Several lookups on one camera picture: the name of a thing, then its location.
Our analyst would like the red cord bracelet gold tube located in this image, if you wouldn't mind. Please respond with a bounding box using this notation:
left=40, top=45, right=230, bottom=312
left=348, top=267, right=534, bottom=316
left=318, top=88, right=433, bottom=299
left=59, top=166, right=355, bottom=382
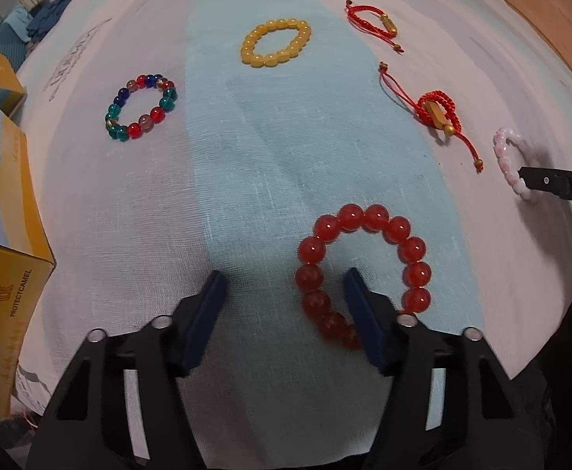
left=378, top=61, right=485, bottom=173
left=345, top=0, right=404, bottom=53

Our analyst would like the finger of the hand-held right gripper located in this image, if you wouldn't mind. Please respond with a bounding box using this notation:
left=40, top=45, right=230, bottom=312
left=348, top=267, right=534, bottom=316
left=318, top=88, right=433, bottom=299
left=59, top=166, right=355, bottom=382
left=518, top=165, right=572, bottom=209

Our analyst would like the pink bead bracelet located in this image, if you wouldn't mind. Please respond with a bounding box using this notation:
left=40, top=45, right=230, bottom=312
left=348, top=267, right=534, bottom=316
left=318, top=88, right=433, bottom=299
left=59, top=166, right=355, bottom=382
left=492, top=127, right=544, bottom=202

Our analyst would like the blue yellow cardboard box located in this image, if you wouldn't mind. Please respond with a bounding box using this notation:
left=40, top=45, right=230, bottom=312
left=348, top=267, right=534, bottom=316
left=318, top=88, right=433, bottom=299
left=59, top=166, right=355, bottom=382
left=0, top=39, right=56, bottom=422

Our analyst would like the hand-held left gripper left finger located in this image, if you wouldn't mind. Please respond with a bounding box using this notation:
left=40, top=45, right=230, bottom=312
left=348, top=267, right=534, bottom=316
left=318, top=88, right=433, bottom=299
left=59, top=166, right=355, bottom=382
left=26, top=269, right=230, bottom=470

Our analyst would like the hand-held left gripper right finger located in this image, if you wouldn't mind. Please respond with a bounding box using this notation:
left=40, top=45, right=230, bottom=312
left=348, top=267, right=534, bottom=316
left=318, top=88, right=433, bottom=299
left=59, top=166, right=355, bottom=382
left=342, top=267, right=548, bottom=470

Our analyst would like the yellow bead bracelet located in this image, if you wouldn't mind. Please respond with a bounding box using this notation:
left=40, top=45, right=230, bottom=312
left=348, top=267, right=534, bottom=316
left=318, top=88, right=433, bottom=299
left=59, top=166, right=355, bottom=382
left=240, top=17, right=313, bottom=67

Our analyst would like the multicolour glass bead bracelet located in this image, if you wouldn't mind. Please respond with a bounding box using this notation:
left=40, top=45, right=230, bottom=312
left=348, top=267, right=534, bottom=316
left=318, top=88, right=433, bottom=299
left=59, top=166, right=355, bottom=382
left=105, top=72, right=178, bottom=143

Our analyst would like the person's dark trouser leg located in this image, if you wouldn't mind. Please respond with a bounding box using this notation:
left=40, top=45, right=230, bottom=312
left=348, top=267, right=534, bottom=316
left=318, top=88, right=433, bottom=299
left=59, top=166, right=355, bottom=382
left=509, top=352, right=568, bottom=470

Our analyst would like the striped bed sheet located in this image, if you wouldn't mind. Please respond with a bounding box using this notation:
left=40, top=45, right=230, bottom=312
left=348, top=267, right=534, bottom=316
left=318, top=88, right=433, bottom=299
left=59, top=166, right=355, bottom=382
left=9, top=0, right=572, bottom=470

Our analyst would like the blue clothes pile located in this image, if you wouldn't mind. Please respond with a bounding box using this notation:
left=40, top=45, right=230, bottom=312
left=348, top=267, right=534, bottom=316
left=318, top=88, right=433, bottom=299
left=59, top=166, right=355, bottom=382
left=26, top=0, right=76, bottom=40

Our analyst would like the red bead bracelet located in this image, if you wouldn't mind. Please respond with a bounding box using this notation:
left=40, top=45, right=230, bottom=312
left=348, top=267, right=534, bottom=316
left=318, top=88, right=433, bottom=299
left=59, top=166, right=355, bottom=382
left=294, top=203, right=434, bottom=351

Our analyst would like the teal suitcase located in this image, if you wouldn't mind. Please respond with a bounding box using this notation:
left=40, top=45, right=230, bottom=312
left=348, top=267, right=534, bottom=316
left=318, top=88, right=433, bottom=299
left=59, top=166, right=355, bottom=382
left=0, top=29, right=27, bottom=74

